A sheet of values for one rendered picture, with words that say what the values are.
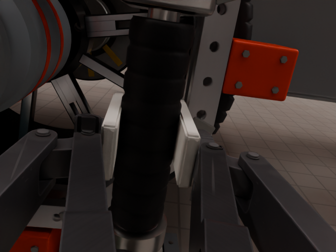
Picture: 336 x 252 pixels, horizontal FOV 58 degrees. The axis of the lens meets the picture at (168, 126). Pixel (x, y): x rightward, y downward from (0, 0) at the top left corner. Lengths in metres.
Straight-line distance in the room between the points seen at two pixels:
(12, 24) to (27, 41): 0.03
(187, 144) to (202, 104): 0.26
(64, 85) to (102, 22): 0.12
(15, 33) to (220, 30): 0.23
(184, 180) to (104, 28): 0.36
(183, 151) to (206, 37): 0.25
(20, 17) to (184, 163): 0.20
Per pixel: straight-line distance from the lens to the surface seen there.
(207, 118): 0.41
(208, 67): 0.39
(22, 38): 0.29
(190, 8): 0.16
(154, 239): 0.21
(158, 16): 0.17
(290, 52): 0.42
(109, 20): 0.49
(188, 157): 0.15
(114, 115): 0.16
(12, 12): 0.29
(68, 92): 0.52
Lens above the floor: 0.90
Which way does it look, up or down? 19 degrees down
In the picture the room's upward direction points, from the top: 9 degrees clockwise
